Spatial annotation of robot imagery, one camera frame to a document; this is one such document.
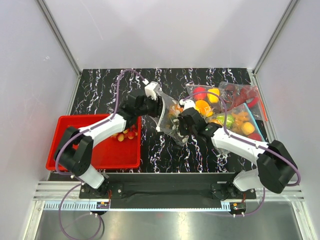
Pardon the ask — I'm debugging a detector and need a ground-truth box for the red plastic bin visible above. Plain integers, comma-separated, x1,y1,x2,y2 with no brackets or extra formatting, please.
45,113,142,171

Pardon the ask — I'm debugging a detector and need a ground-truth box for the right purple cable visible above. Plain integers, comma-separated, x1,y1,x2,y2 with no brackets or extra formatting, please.
182,87,302,216

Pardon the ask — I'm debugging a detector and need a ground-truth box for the polka dot zip bag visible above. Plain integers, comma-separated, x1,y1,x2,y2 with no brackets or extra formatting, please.
156,90,189,146

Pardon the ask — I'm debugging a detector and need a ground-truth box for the blue zip bag mixed food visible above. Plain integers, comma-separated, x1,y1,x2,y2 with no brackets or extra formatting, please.
208,102,266,143

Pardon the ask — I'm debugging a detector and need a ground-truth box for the fake cherry bunch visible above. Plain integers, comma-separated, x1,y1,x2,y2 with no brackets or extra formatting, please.
111,125,138,142

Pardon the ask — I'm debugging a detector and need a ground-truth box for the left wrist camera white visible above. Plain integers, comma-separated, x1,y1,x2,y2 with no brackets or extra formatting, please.
142,79,160,101

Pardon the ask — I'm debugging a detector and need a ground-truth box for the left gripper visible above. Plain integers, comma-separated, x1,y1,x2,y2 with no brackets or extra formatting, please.
136,93,169,119

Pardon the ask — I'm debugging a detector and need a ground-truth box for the zip bag with apple and peppers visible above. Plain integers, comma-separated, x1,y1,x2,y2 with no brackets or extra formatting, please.
185,84,224,118

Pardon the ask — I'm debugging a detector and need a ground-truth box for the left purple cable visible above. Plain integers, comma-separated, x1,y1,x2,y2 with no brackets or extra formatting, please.
54,69,150,240

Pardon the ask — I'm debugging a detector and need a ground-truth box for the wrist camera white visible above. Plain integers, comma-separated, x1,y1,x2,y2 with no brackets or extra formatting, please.
142,79,160,101
179,99,196,111

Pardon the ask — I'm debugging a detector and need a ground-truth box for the purple cable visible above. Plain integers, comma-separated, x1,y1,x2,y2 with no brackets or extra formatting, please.
182,87,302,216
54,69,150,240

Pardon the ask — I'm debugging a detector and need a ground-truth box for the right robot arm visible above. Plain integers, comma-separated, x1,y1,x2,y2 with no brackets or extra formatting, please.
178,108,298,199

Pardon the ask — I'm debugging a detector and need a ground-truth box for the fake orange pineapple with leaves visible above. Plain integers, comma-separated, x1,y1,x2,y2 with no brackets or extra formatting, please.
167,103,183,130

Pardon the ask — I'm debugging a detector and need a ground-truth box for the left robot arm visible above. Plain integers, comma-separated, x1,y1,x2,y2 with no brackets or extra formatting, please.
54,90,164,198

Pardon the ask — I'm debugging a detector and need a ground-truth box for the zip bag with red chilies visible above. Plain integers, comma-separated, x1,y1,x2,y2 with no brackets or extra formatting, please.
218,81,268,122

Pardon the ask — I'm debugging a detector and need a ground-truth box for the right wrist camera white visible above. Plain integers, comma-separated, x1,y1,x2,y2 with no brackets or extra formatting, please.
179,99,196,111

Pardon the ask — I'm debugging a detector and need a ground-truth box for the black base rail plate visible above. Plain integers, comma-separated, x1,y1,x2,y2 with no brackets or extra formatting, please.
79,173,257,211

